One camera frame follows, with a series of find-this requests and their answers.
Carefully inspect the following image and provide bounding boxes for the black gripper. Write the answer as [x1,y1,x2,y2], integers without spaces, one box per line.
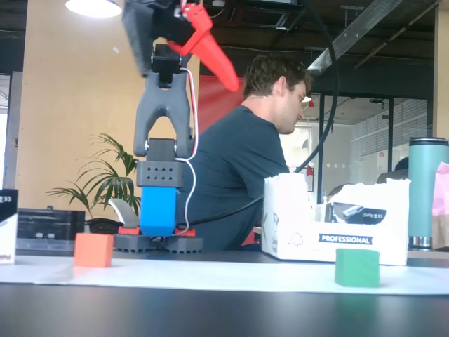
[121,0,241,93]

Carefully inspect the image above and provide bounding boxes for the red banner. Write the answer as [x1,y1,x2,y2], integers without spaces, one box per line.
[198,74,246,135]

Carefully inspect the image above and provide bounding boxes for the white ceiling lamp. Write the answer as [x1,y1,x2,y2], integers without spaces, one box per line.
[65,0,123,19]

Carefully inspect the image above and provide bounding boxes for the ceiling air conditioner unit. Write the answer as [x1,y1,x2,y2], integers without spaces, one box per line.
[224,0,308,31]

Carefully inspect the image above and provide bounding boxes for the man in dark blue shirt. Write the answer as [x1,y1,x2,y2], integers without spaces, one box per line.
[177,54,314,252]

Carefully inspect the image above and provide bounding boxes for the white curved plastic piece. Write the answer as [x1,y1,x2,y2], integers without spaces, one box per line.
[107,198,141,227]

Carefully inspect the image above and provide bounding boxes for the grey ceiling beam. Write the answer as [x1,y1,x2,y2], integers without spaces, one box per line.
[303,0,415,78]

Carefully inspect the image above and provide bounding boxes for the potted palm plant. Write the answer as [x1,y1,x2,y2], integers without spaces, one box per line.
[47,132,141,246]

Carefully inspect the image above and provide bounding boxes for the orange cube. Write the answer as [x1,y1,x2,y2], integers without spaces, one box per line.
[73,233,115,269]

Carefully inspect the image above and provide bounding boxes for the black plastic case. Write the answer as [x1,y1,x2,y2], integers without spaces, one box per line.
[15,207,86,256]

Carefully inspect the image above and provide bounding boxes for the white paper sheet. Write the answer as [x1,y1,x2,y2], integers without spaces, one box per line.
[0,255,449,296]

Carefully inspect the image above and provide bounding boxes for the black white carton box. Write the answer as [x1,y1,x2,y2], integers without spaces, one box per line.
[0,188,20,266]

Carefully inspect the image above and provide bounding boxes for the background person dark hair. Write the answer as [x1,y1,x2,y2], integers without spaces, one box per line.
[392,156,410,173]

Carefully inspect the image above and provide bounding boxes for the white cardboard box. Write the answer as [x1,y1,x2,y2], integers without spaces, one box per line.
[261,171,411,267]

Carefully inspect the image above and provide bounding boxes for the green cube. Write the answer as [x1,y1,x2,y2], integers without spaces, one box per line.
[334,248,382,289]

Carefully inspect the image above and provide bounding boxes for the teal thermos bottle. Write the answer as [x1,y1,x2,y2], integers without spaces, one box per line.
[408,137,449,251]

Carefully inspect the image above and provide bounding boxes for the wood edged black table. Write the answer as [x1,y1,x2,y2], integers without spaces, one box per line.
[406,247,449,260]

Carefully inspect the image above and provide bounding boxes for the white red servo wires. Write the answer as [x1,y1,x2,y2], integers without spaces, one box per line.
[174,66,201,233]

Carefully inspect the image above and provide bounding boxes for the thick black camera cable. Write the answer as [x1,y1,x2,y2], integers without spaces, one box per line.
[177,0,340,226]

